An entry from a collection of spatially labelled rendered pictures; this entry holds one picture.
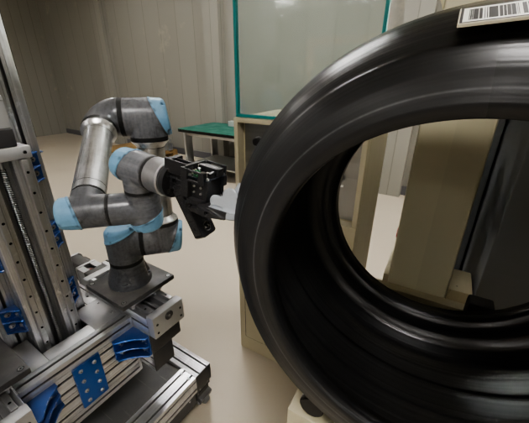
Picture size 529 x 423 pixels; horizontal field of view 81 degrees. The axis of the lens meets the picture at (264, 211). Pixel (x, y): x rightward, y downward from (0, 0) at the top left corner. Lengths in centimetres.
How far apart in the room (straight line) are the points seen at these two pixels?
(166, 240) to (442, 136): 88
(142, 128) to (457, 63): 88
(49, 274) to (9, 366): 26
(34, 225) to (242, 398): 119
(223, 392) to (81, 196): 126
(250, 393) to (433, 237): 125
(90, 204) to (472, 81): 69
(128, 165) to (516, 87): 62
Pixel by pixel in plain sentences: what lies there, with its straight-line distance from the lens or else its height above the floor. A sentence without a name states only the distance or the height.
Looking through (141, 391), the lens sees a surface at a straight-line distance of 158.
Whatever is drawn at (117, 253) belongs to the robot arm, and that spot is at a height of 87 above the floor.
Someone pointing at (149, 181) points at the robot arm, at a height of 123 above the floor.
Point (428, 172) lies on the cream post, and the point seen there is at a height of 124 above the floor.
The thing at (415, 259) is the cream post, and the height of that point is 103.
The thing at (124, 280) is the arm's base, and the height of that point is 76.
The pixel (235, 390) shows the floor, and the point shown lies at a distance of 177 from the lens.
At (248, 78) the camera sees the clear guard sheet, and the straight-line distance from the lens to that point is 130.
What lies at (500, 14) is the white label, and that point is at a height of 147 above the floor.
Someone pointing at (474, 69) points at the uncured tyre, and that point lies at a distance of 31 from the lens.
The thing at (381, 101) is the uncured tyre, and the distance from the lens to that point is 31.
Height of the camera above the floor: 143
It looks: 24 degrees down
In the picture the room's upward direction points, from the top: straight up
